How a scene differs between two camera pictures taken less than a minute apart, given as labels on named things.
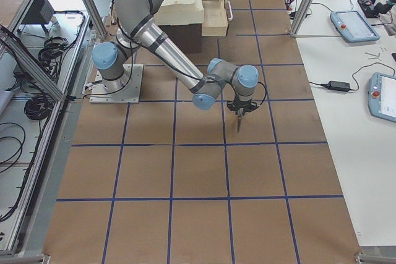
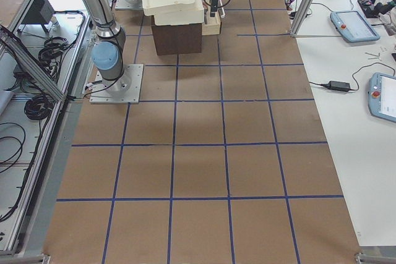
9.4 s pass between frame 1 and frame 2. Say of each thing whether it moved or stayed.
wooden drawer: moved
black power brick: stayed
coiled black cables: stayed
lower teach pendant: stayed
